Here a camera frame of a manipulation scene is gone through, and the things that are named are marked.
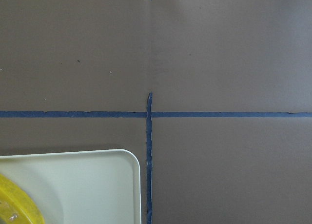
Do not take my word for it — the yellow banana basket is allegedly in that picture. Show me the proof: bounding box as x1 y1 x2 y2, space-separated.
0 175 45 224

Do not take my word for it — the white bear print tray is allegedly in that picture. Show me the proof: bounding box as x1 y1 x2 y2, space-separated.
0 149 141 224

